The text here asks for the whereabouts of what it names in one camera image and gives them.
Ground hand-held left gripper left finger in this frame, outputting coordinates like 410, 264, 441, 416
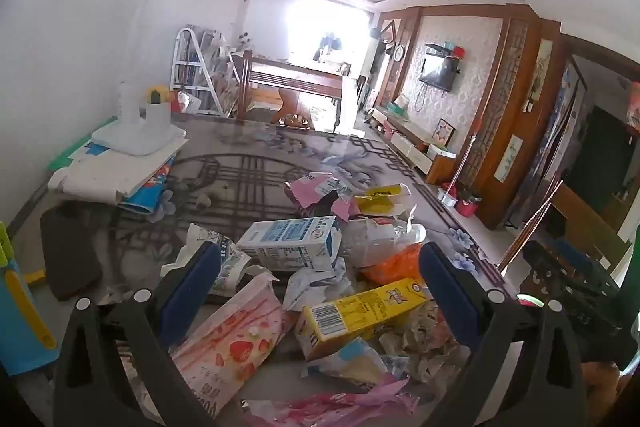
52, 241, 223, 427

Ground person's right hand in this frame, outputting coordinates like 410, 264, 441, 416
581, 359, 623, 414

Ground pink plastic wrapper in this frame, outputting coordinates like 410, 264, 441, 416
240, 377, 421, 427

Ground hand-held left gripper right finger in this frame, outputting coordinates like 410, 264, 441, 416
419, 241, 588, 427

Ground white desk lamp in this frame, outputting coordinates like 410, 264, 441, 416
31, 0, 190, 156

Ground yellow snack packet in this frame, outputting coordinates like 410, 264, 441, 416
355, 183, 412, 214

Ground red handled mop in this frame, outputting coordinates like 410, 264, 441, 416
442, 117, 483, 202

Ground white green wall scroll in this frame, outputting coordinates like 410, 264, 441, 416
495, 134, 523, 182

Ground blue white milk carton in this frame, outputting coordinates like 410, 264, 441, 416
236, 215, 346, 273

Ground wall-mounted television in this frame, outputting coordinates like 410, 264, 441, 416
419, 56, 458, 92

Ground white pen holder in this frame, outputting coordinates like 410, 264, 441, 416
145, 99, 172, 134

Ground white bookshelf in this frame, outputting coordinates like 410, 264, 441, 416
170, 27, 241, 118

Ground hanging clothes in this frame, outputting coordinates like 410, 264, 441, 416
312, 32, 346, 62

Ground carved wooden chair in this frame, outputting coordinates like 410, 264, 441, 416
495, 179, 633, 278

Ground pink white foil wrapper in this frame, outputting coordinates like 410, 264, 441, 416
284, 172, 363, 222

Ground wooden dining chair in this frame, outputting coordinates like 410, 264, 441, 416
235, 49, 351, 132

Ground clear wrapper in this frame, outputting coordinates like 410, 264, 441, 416
377, 302, 466, 395

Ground white blue crumpled wrapper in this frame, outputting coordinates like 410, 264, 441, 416
160, 223, 252, 298

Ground pink strawberry print wrapper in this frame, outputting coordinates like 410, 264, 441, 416
170, 274, 296, 420

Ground blue yellow plastic toy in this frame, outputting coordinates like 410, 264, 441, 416
0, 221, 60, 378

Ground patterned framed picture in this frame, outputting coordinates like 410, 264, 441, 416
435, 118, 456, 148

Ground green folder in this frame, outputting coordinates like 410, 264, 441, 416
47, 119, 117, 171

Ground blue yellow torn wrapper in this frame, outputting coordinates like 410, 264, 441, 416
300, 337, 388, 393

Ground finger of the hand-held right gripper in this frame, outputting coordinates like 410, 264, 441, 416
522, 239, 615, 290

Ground white beaded cord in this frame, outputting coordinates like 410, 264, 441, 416
495, 179, 566, 273

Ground white paper stack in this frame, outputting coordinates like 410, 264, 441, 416
47, 147, 177, 204

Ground orange plastic bag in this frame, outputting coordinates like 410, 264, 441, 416
361, 243, 431, 285

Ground clear plastic bottle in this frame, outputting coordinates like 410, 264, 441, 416
345, 207, 427, 268

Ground low television cabinet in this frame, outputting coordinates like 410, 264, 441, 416
372, 106, 461, 180

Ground yellow drink carton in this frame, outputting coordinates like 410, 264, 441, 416
295, 278, 428, 362

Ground white tissue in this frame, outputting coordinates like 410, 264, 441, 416
282, 257, 361, 313

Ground black pouch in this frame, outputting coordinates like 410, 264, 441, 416
40, 202, 108, 302

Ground colorful picture book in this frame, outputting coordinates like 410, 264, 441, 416
119, 157, 177, 214

